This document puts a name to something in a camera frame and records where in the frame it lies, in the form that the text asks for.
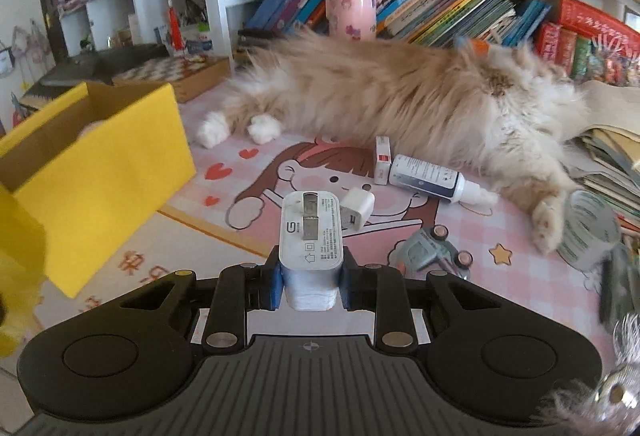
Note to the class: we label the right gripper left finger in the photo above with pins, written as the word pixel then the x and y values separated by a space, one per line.
pixel 240 289

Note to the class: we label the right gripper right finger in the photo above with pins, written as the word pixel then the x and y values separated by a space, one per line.
pixel 381 290

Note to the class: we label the purple blue kids watch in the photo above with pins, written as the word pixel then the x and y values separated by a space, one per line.
pixel 429 249

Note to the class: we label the large white charger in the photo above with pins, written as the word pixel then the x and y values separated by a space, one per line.
pixel 311 249

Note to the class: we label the small white plug adapter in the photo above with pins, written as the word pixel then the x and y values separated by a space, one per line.
pixel 356 208

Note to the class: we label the white spray bottle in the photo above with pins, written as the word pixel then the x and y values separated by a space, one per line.
pixel 439 181

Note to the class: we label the white red staples box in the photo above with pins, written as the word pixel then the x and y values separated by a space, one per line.
pixel 383 160

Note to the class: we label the pink plush toy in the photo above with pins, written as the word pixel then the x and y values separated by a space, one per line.
pixel 90 127

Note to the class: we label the pink checkered table mat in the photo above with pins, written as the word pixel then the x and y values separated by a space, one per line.
pixel 229 212

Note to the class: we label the yellow cardboard box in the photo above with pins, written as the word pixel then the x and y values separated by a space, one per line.
pixel 92 194

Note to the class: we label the fluffy orange white cat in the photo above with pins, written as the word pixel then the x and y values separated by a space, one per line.
pixel 505 112

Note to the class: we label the clear tape roll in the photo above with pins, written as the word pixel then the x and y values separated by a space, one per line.
pixel 591 230

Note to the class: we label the wooden chessboard box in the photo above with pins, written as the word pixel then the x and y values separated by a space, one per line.
pixel 190 76

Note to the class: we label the stack of notebooks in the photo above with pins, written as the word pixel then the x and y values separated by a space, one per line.
pixel 609 140

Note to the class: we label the black electronic keyboard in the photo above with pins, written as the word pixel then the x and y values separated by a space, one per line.
pixel 96 66

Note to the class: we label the pink cartoon cup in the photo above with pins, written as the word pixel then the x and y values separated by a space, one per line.
pixel 353 20

